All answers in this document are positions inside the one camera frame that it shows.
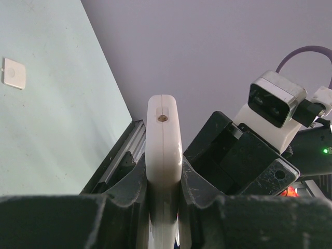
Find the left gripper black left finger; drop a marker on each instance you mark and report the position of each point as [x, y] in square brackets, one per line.
[117, 218]

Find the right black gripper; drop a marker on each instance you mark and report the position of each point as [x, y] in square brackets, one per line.
[236, 161]

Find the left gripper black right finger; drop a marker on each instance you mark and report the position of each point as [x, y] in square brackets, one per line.
[210, 219]

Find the white red remote control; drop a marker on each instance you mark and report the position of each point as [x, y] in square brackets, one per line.
[163, 160]

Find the white battery cover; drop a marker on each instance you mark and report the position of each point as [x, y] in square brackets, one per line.
[14, 74]

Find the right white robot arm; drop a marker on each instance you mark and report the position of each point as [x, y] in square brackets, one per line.
[310, 151]

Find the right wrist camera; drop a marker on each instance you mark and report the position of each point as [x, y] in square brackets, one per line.
[277, 108]

